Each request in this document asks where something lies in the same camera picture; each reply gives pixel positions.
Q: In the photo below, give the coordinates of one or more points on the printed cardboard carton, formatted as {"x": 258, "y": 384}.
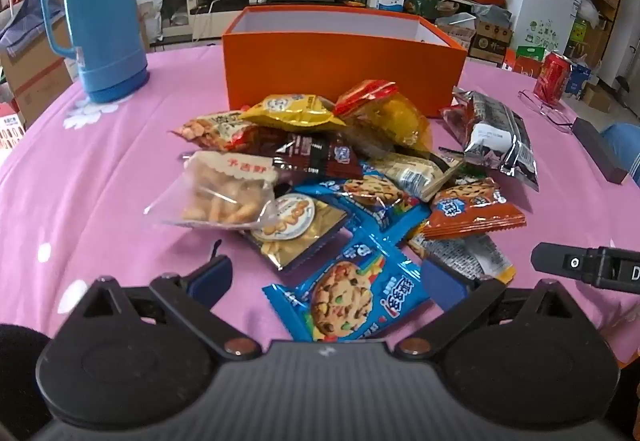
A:
{"x": 490, "y": 43}

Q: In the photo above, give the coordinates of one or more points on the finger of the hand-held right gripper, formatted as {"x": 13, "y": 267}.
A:
{"x": 560, "y": 262}

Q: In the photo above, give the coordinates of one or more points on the small blue cookie packet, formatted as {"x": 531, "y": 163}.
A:
{"x": 372, "y": 193}

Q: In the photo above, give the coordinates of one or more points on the large taped cardboard box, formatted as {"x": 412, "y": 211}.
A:
{"x": 35, "y": 76}

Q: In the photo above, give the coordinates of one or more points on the white and yellow snack packet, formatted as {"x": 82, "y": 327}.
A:
{"x": 465, "y": 256}

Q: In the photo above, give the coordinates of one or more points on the clear yellow packet red top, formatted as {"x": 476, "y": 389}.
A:
{"x": 390, "y": 118}

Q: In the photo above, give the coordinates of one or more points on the orange cardboard box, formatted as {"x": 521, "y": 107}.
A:
{"x": 340, "y": 61}

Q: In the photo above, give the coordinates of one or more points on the black case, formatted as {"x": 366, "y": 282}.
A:
{"x": 597, "y": 148}

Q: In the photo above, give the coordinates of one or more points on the blue chair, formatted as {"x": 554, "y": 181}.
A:
{"x": 625, "y": 146}

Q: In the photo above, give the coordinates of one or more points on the pink floral tablecloth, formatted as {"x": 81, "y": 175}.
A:
{"x": 100, "y": 191}

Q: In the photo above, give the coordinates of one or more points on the red drink can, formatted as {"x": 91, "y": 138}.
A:
{"x": 552, "y": 76}

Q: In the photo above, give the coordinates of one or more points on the clear bag of fried sticks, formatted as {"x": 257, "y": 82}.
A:
{"x": 220, "y": 191}

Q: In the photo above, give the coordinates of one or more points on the eyeglasses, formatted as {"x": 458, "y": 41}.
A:
{"x": 545, "y": 108}

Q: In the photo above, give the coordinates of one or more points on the blue striped bag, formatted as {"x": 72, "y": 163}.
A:
{"x": 27, "y": 21}

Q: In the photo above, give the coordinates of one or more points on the blue thermos jug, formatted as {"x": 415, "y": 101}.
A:
{"x": 97, "y": 6}

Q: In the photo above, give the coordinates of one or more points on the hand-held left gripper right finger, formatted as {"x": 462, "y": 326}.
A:
{"x": 442, "y": 285}

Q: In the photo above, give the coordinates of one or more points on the beige snack packet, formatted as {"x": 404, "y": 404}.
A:
{"x": 415, "y": 173}

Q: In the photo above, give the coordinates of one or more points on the gold packet with round label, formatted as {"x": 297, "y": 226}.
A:
{"x": 295, "y": 226}

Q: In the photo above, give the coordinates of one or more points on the silver and black snack packet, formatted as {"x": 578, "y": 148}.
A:
{"x": 495, "y": 136}

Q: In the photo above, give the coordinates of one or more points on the orange peanut snack packet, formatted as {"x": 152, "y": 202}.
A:
{"x": 217, "y": 131}

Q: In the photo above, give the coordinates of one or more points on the large blue cookie packet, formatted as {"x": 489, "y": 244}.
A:
{"x": 350, "y": 296}

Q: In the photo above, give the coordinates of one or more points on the orange cookie packet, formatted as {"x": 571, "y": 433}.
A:
{"x": 470, "y": 213}

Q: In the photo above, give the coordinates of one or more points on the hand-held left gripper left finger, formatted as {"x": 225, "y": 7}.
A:
{"x": 212, "y": 275}

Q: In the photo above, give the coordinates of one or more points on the red gift box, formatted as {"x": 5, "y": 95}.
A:
{"x": 522, "y": 63}

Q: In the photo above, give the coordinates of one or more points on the dark brown snack packet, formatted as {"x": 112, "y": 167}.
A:
{"x": 312, "y": 153}

